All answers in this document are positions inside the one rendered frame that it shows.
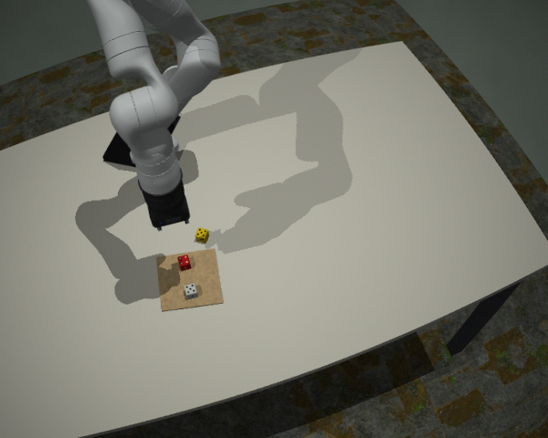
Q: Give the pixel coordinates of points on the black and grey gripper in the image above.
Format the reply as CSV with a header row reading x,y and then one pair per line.
x,y
164,194

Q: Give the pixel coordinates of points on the red die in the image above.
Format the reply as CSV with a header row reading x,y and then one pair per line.
x,y
184,262

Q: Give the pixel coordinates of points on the white die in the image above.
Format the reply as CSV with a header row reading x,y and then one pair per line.
x,y
190,291

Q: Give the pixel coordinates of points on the yellow die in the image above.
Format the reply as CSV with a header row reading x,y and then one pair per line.
x,y
201,235

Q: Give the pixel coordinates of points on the tan mat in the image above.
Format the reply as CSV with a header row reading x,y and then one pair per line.
x,y
203,273

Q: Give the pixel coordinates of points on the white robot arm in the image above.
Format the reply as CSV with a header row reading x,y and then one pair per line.
x,y
147,110

